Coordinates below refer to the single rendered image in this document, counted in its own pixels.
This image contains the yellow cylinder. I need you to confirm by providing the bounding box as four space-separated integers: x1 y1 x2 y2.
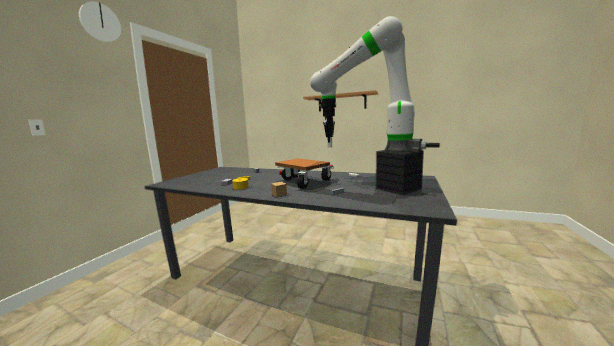
233 178 249 190

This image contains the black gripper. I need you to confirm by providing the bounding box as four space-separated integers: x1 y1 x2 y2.
323 108 335 148

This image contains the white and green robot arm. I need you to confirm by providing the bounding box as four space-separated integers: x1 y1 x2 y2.
310 16 440 153

